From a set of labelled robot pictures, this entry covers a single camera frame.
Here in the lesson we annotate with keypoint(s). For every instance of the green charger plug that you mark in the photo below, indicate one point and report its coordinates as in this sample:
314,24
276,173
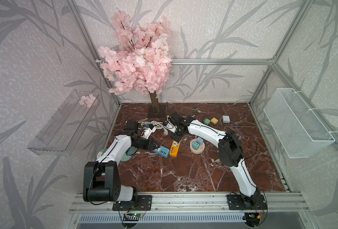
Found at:
206,121

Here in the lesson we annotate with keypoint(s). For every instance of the white wire mesh basket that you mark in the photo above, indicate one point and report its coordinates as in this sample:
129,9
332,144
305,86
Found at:
300,131

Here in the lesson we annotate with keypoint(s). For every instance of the orange power strip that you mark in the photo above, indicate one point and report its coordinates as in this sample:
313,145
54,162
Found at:
174,149

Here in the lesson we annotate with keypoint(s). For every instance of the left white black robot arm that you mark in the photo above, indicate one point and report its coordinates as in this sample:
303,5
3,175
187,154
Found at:
101,177

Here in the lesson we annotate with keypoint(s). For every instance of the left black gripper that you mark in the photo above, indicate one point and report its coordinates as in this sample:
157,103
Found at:
149,144

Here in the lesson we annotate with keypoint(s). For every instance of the blue charger plug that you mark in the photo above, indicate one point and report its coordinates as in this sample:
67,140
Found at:
199,141

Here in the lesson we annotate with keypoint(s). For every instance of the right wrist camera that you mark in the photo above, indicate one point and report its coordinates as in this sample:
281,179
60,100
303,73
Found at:
169,126

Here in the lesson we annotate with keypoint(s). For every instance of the pink cherry blossom tree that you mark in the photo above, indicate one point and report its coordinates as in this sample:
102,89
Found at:
143,61

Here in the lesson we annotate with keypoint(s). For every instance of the white charger plug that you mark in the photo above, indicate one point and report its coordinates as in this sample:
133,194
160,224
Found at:
226,119

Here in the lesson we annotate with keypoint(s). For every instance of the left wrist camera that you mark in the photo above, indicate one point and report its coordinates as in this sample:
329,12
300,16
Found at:
148,130

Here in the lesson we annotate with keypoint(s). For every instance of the teal power strip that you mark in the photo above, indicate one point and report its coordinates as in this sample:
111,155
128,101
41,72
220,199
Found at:
162,151

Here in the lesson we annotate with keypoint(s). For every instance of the yellow charger plug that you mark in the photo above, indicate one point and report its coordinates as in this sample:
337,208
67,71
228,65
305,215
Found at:
214,121

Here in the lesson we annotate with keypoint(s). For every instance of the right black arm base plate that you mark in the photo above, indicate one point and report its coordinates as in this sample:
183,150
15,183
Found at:
237,202

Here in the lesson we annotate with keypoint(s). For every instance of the green tape roll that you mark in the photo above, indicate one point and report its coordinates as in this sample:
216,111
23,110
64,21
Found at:
101,153

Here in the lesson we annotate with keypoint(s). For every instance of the clear acrylic wall shelf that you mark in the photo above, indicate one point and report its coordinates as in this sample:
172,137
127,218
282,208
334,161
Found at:
60,135

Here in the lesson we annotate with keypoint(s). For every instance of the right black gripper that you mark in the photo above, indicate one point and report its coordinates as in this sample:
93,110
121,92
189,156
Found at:
176,138

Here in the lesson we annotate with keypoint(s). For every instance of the aluminium front rail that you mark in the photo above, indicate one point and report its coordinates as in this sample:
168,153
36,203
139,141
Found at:
201,202

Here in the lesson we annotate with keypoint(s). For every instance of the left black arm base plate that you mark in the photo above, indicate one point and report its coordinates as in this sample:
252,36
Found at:
140,202

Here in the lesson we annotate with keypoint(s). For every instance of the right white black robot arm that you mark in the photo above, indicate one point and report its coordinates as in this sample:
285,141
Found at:
229,149

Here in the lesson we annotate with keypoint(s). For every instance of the round pink power socket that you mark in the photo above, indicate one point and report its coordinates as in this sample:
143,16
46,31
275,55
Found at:
200,150

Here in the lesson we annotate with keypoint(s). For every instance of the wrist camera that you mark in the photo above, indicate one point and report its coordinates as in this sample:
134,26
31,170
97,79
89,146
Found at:
148,130
169,126

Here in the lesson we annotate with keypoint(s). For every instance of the teal charger plug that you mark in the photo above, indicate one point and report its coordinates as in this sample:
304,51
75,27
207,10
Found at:
195,146

